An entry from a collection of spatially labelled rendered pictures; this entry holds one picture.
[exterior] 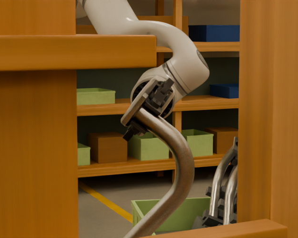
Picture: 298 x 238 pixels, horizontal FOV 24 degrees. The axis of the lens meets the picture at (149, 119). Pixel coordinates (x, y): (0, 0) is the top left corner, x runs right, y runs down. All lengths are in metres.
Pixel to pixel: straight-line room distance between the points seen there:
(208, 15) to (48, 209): 6.84
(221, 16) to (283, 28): 6.72
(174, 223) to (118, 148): 4.33
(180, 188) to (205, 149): 6.00
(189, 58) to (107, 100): 5.32
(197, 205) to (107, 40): 1.67
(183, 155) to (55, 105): 0.32
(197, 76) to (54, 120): 0.52
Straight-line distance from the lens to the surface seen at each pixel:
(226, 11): 7.75
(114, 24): 1.41
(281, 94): 1.00
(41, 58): 0.79
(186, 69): 1.31
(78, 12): 1.69
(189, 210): 2.44
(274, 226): 0.98
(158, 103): 1.11
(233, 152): 2.28
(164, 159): 6.88
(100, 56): 0.82
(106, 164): 6.65
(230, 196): 2.16
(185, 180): 1.11
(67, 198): 0.87
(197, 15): 7.57
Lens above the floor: 1.55
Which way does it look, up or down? 7 degrees down
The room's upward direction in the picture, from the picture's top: straight up
